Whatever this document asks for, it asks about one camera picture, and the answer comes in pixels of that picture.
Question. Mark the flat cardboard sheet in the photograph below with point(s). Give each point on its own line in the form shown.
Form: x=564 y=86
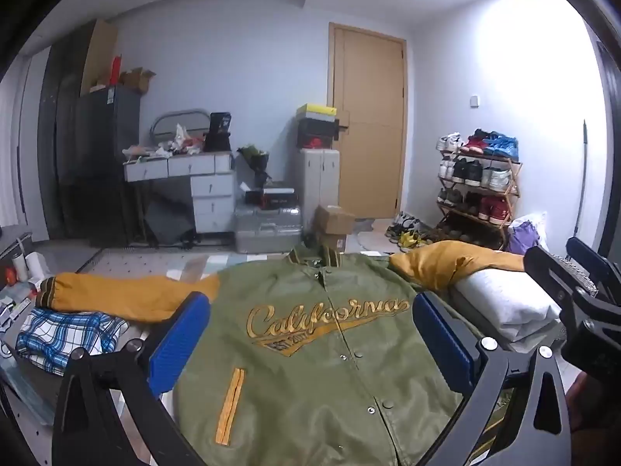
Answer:
x=99 y=56

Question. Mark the grey metal bed rail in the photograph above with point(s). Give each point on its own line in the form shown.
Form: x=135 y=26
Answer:
x=167 y=116

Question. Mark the open cardboard box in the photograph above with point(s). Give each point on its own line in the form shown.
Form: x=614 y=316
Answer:
x=138 y=80

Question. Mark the black fridge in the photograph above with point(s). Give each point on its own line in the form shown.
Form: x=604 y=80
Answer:
x=109 y=165

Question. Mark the small red object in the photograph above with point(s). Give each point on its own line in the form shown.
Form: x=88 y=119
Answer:
x=9 y=276

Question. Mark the black coffee machine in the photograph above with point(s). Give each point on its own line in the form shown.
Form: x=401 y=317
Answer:
x=218 y=131

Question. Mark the white desk with drawers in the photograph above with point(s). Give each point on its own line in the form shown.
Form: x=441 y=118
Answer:
x=208 y=194

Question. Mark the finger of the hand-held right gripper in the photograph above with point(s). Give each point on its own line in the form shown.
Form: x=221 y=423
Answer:
x=548 y=272
x=594 y=262

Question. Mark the dark glass wardrobe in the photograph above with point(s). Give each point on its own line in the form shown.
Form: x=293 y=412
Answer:
x=60 y=145

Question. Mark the clutter of papers and bags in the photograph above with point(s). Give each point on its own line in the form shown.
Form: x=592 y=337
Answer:
x=165 y=148

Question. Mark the pile of sandals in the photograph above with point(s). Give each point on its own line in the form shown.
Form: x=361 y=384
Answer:
x=407 y=233

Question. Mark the white door mat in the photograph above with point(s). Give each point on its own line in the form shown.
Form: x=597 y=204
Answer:
x=371 y=235

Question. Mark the large cardboard box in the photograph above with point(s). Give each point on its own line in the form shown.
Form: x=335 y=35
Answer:
x=334 y=218

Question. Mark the wooden shoe rack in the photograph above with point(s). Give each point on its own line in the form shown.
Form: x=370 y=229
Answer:
x=512 y=194

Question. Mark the black boxes with red print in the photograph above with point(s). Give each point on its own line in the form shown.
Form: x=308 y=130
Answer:
x=271 y=196

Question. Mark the black pole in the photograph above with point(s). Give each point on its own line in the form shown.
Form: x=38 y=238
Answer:
x=583 y=174

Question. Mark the wooden door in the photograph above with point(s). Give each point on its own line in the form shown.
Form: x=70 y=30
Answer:
x=371 y=126

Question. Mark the red bottle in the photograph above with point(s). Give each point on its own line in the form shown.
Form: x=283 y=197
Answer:
x=115 y=70

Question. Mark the dark wrapped bouquet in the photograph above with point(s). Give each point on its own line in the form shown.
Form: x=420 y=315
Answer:
x=254 y=160

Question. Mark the blue white plaid shirt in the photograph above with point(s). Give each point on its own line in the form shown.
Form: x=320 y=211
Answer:
x=68 y=335

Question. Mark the folded white cloth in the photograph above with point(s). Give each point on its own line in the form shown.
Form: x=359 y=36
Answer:
x=504 y=301

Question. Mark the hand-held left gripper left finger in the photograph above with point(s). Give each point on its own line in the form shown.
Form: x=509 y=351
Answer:
x=180 y=344

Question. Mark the row of sneakers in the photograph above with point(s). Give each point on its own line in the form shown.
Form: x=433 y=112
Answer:
x=478 y=172

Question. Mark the wall light switch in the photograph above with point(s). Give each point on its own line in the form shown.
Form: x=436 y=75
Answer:
x=475 y=101

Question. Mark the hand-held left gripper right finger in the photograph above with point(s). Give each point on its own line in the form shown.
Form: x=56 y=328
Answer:
x=442 y=344

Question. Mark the yellow shoe box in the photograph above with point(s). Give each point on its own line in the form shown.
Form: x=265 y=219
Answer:
x=316 y=109

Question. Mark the purple bag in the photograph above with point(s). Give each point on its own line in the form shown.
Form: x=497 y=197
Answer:
x=523 y=238

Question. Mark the small cardboard box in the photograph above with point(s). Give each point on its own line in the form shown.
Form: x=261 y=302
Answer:
x=332 y=242

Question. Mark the green jacket with yellow sleeves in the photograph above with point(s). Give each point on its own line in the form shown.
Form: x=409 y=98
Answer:
x=301 y=354

